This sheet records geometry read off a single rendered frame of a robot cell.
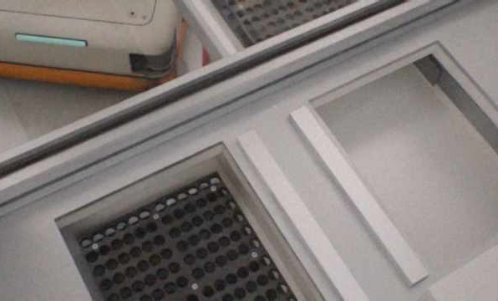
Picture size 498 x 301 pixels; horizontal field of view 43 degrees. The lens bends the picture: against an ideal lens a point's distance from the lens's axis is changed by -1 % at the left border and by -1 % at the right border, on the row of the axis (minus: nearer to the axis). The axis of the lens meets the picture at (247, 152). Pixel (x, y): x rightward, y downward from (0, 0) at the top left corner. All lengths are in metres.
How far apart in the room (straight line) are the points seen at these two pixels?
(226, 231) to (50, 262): 0.19
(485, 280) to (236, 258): 0.25
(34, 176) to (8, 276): 0.10
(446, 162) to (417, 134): 0.06
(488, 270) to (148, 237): 0.35
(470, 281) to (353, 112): 0.34
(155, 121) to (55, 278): 0.19
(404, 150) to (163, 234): 0.36
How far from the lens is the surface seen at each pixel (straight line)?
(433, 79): 0.94
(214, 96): 0.69
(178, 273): 0.70
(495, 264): 0.68
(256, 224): 0.79
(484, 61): 0.86
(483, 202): 0.89
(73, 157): 0.67
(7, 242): 0.69
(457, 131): 0.93
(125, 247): 0.71
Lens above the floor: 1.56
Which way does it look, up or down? 60 degrees down
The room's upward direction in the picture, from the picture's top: 7 degrees clockwise
